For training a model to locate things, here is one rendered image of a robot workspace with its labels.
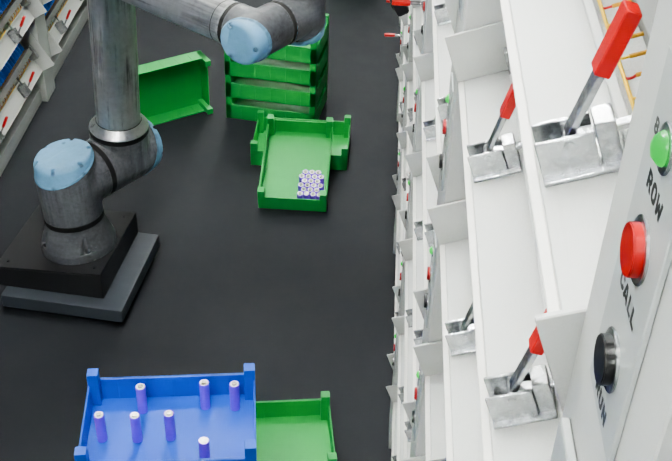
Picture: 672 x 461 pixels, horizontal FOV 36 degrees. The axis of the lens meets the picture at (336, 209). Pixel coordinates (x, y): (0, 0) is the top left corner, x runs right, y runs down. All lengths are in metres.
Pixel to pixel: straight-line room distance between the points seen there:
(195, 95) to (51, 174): 1.05
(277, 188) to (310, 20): 1.13
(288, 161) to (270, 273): 0.46
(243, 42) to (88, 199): 0.83
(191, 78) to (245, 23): 1.57
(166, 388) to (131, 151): 0.89
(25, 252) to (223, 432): 1.06
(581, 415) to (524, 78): 0.28
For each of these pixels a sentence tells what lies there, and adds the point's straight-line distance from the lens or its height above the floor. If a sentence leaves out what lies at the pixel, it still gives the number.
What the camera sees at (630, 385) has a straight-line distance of 0.31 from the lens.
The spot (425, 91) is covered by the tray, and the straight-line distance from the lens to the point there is 1.79.
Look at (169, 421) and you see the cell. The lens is 1.88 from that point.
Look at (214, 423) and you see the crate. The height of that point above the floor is 0.40.
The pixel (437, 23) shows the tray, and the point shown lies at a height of 1.16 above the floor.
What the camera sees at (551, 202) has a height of 1.55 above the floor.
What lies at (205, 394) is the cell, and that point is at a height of 0.45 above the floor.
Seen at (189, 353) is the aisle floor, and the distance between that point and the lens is 2.65.
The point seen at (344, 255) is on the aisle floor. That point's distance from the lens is 2.93.
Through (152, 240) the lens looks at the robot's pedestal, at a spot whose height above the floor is 0.06.
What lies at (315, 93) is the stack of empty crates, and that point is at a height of 0.13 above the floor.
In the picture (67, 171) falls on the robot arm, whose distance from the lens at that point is 2.61.
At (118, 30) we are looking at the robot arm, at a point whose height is 0.70.
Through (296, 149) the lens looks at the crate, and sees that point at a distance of 3.22.
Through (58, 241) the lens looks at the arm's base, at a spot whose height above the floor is 0.19.
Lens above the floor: 1.85
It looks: 37 degrees down
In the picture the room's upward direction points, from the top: 2 degrees clockwise
